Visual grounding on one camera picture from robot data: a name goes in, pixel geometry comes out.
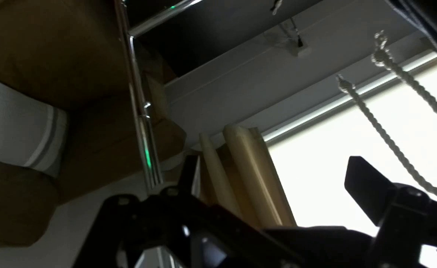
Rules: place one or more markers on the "tan curtain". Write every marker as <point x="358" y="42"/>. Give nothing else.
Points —
<point x="254" y="179"/>

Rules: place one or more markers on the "grey striped pillow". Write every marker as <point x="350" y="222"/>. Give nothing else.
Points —
<point x="16" y="124"/>

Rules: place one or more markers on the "bright window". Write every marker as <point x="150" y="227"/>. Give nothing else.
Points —
<point x="338" y="143"/>

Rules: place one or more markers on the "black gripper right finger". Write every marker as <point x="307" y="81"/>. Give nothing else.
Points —
<point x="413" y="224"/>

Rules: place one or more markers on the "brown sofa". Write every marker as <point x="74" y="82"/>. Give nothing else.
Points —
<point x="45" y="45"/>

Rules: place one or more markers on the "metal edged side table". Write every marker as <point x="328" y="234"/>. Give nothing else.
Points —
<point x="219" y="30"/>

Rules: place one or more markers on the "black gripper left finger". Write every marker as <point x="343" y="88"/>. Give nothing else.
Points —
<point x="179" y="224"/>

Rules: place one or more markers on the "metal clothes rack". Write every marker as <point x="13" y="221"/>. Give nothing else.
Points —
<point x="142" y="113"/>

